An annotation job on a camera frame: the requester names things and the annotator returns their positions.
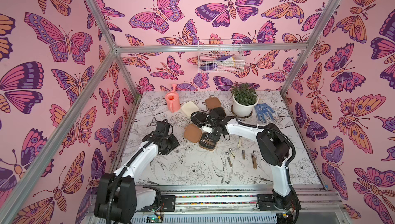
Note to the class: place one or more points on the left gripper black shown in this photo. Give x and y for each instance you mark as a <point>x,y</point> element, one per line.
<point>174,142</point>

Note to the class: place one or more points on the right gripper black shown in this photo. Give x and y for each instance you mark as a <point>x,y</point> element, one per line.
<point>213,123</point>

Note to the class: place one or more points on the tan brown clipper case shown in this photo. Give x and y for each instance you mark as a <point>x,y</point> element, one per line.
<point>195,135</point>

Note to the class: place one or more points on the cream clipper case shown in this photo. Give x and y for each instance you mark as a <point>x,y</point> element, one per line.
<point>188,108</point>

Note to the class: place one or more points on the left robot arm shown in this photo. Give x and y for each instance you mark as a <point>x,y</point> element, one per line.
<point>118,197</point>

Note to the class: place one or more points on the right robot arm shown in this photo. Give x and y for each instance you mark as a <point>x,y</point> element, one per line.
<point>276,149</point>

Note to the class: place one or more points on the dark brown clipper case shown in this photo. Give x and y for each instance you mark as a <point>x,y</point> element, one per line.
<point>214,104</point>

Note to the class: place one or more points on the gold nail clipper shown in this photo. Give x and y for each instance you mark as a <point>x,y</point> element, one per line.
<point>231,152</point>

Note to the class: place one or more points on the grey nail clipper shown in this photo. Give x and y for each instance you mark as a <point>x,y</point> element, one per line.
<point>229,162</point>

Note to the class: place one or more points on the long brown nail clipper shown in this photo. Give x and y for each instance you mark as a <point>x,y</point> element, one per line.
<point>254,161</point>

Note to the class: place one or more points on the plant saucer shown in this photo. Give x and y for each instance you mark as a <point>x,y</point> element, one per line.
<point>241,117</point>

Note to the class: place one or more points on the white potted green plant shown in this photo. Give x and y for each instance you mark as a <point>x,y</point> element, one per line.
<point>245,98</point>

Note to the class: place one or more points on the pink watering can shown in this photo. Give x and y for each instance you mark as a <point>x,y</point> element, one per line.
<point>173,100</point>

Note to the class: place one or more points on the blue gardening glove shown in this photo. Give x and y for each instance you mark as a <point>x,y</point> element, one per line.
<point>264,112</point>

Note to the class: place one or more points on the white wire wall basket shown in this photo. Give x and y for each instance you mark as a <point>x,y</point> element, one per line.
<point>221,58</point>

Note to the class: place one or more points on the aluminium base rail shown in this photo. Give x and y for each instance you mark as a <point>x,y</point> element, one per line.
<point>238,204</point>

